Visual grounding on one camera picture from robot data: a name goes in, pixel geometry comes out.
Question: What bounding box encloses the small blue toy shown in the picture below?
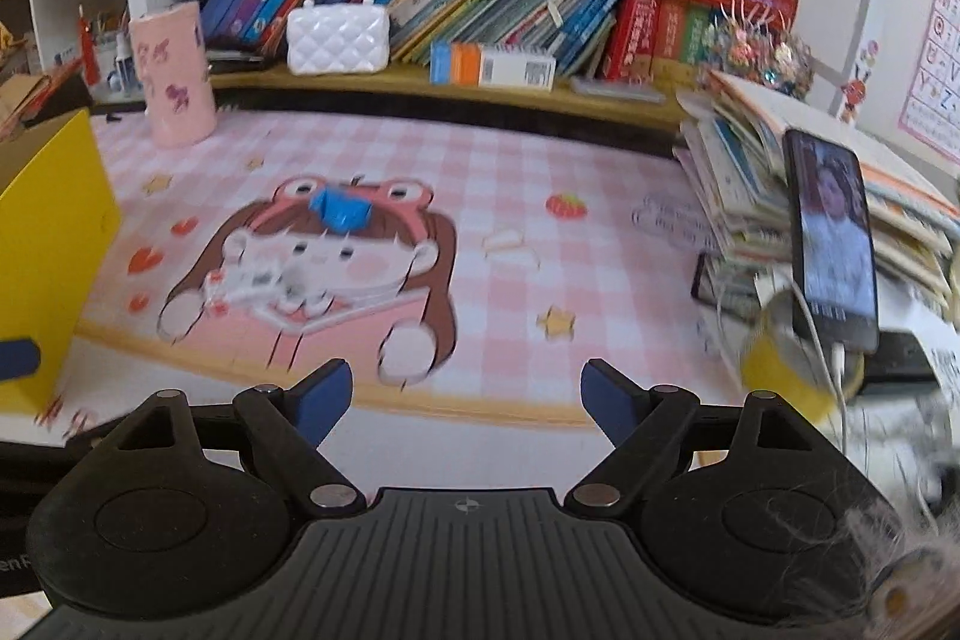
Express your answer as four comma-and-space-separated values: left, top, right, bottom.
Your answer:
310, 187, 374, 235

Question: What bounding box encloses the red and green dictionary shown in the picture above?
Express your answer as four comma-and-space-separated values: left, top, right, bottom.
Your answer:
651, 0, 715, 88

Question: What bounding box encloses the white quilted pearl-handle handbag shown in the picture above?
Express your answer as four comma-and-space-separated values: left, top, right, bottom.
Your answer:
286, 0, 392, 77

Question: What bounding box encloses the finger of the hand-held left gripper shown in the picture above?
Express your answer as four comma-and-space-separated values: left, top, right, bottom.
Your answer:
0, 338, 41, 384

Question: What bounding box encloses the black smartphone with lit screen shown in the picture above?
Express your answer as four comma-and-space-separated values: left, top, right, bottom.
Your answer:
783, 128, 881, 353

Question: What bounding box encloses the yellow cardboard box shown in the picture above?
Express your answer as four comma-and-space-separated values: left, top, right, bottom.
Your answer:
0, 109, 123, 417

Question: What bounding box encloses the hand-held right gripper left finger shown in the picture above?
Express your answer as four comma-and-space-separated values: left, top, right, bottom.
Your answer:
90, 359, 368, 515

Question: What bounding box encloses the cartoon wall sticker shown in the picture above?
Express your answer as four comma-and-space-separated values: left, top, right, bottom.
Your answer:
835, 38, 880, 125

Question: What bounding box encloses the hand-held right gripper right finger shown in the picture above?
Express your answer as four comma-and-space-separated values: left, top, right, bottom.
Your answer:
564, 357, 850, 515

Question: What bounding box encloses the pink alphabet poster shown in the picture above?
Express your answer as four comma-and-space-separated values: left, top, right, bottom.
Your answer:
895, 0, 960, 163

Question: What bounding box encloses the stack of books and papers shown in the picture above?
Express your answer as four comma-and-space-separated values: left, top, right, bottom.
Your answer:
673, 70, 960, 313

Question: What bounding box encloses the cup of pens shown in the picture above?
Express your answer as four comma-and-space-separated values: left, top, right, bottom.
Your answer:
75, 6, 141, 95

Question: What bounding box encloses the pink printed desk mat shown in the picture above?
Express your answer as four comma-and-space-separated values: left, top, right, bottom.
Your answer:
41, 107, 925, 515

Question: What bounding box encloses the thick red dictionary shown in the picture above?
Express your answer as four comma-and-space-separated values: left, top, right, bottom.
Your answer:
603, 0, 662, 82

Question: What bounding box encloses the flat grey case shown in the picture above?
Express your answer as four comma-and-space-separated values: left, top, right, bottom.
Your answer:
569, 76, 668, 106

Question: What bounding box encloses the yellow tape roll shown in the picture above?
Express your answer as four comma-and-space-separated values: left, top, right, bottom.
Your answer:
738, 291, 869, 425

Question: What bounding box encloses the colourful sequin ornament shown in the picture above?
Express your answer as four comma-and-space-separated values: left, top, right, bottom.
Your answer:
701, 6, 816, 103

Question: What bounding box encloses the pink cartoon pen holder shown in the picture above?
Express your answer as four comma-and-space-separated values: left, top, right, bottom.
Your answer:
129, 2, 219, 148

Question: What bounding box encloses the orange and white carton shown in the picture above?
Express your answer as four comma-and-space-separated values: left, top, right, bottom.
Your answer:
429, 42, 558, 92

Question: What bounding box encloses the black glossy device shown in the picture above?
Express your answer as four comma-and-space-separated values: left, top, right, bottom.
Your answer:
861, 331, 940, 387

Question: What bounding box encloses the white charging cable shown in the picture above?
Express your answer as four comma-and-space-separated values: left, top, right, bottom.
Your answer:
716, 286, 865, 455

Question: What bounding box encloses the small white toy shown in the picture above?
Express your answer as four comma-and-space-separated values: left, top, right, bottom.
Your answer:
202, 257, 332, 320

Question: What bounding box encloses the grey fluffy fabric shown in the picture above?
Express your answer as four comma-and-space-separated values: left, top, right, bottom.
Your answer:
838, 497, 960, 640

